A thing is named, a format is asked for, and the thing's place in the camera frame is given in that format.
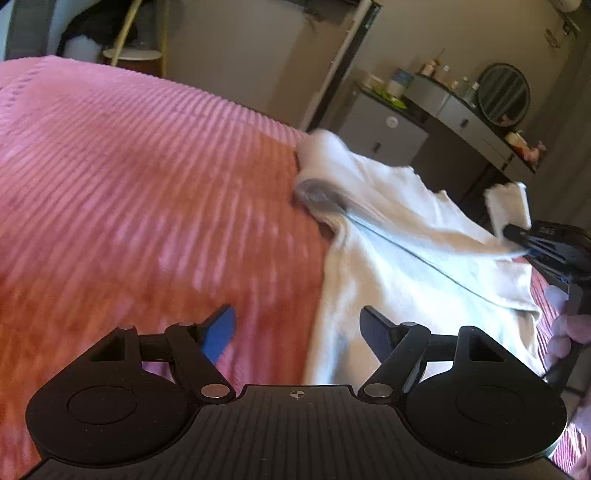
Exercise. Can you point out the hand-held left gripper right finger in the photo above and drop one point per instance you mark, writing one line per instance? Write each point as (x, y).
(373, 333)

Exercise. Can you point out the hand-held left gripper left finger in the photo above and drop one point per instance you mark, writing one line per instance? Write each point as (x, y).
(219, 333)

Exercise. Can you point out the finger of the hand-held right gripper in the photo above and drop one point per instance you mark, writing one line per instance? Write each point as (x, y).
(519, 234)
(542, 261)

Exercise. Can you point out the white ribbed knit sweater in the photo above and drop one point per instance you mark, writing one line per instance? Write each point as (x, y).
(392, 258)

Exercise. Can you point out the person's right hand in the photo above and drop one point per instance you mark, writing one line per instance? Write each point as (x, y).
(561, 330)

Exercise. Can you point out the pink trinkets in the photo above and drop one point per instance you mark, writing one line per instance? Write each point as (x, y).
(526, 147)

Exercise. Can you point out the grey vanity desk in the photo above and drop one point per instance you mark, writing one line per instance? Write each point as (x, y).
(461, 115)

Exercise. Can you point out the round black-framed mirror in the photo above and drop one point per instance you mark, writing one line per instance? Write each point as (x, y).
(503, 94)

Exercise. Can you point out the pink ribbed plush blanket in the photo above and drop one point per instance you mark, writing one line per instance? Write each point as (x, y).
(138, 194)

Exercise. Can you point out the white small cabinet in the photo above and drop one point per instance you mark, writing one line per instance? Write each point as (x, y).
(385, 127)

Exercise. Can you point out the white and blue tub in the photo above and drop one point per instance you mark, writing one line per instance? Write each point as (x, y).
(400, 82)

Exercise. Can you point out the yellow-legged round side table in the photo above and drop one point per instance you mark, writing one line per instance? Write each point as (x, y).
(131, 53)

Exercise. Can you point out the dark cloth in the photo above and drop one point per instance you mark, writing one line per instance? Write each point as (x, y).
(90, 25)

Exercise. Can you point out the gold wall ornament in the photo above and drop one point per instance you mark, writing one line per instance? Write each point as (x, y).
(552, 37)

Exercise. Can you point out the dark door frame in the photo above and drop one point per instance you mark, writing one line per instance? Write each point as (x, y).
(344, 64)

